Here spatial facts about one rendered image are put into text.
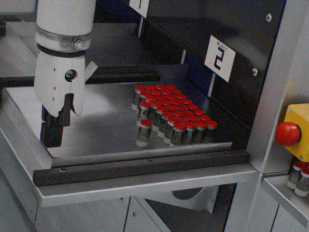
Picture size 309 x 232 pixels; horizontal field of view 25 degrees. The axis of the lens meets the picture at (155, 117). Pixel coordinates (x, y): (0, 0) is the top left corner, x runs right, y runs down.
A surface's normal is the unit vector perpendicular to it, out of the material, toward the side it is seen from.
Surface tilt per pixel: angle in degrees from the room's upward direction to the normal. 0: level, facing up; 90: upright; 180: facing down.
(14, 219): 0
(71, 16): 90
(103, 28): 90
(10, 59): 0
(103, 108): 0
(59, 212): 90
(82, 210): 90
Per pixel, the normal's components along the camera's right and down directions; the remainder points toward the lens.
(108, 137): 0.18, -0.89
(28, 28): 0.46, 0.46
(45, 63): -0.86, 0.09
